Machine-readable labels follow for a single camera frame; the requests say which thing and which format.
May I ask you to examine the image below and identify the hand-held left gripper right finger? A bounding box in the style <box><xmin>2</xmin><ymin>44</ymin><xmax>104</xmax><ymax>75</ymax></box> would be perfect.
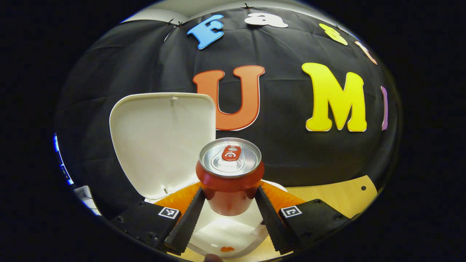
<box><xmin>254</xmin><ymin>181</ymin><xmax>356</xmax><ymax>256</ymax></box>

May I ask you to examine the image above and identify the red pop can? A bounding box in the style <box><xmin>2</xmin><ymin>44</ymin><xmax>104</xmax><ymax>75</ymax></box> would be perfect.
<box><xmin>196</xmin><ymin>137</ymin><xmax>265</xmax><ymax>217</ymax></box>

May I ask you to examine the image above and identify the wooden desktop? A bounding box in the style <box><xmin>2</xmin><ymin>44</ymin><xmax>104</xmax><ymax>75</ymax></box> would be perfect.
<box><xmin>171</xmin><ymin>175</ymin><xmax>378</xmax><ymax>262</ymax></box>

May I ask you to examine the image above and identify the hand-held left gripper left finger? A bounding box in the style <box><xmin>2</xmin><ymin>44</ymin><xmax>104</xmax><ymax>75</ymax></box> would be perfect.
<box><xmin>111</xmin><ymin>182</ymin><xmax>206</xmax><ymax>256</ymax></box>

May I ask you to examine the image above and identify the white garbage bin lid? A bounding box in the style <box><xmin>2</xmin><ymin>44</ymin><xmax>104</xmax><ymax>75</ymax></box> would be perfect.
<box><xmin>109</xmin><ymin>92</ymin><xmax>217</xmax><ymax>200</ymax></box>

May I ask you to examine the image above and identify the black backdrop cloth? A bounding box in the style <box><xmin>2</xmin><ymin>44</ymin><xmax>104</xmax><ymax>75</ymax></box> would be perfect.
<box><xmin>55</xmin><ymin>7</ymin><xmax>401</xmax><ymax>219</ymax></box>

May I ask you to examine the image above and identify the white desktop garbage bin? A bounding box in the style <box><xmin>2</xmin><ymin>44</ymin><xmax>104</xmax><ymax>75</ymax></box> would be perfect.
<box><xmin>144</xmin><ymin>179</ymin><xmax>289</xmax><ymax>259</ymax></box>

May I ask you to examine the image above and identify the computer monitor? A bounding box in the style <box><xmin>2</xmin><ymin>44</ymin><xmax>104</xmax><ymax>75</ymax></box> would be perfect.
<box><xmin>53</xmin><ymin>133</ymin><xmax>74</xmax><ymax>186</ymax></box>

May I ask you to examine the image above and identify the white side table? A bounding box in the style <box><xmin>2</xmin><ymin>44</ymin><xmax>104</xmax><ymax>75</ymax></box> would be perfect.
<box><xmin>74</xmin><ymin>185</ymin><xmax>102</xmax><ymax>216</ymax></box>

